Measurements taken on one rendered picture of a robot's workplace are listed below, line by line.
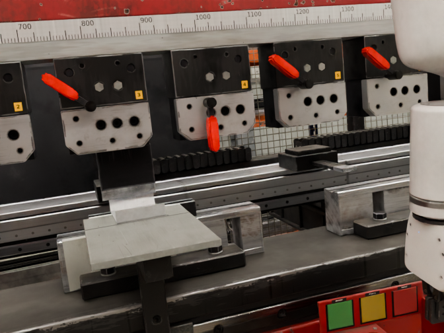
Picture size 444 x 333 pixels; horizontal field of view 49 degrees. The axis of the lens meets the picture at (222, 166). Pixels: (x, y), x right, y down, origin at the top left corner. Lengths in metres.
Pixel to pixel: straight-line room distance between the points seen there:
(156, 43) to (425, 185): 0.50
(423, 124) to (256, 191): 0.64
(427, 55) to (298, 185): 0.67
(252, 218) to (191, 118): 0.24
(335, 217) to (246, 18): 0.45
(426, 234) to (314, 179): 0.60
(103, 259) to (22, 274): 1.96
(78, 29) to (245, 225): 0.48
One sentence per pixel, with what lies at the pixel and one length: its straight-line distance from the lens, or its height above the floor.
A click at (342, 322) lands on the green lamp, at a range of 0.90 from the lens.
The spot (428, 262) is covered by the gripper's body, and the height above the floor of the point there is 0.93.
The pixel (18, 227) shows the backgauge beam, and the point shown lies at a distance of 1.19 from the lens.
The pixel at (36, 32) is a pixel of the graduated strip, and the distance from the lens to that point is 0.89.
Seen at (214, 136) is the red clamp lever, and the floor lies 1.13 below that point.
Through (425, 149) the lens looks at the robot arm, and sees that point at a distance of 0.72.
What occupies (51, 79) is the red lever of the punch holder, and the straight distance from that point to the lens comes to 0.84.
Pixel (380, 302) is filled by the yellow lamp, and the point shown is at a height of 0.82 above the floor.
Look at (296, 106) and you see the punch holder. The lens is 0.98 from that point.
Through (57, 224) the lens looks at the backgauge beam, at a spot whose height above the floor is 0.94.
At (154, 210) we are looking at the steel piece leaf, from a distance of 0.86.
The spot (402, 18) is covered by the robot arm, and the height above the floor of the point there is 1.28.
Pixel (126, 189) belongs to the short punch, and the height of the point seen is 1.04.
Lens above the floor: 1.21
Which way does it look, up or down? 9 degrees down
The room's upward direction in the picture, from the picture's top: 6 degrees counter-clockwise
